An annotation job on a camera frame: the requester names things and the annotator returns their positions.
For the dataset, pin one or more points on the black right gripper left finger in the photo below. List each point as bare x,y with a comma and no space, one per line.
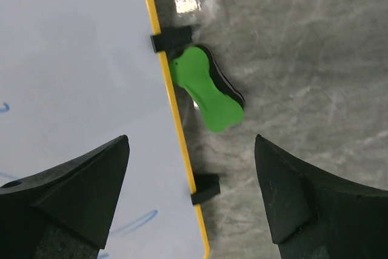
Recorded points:
66,211

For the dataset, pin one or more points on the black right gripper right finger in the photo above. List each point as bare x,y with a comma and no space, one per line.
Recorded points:
315,214

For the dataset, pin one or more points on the yellow framed whiteboard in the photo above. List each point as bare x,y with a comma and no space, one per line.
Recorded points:
76,74

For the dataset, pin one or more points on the green whiteboard eraser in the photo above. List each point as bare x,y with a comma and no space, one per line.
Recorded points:
197,72

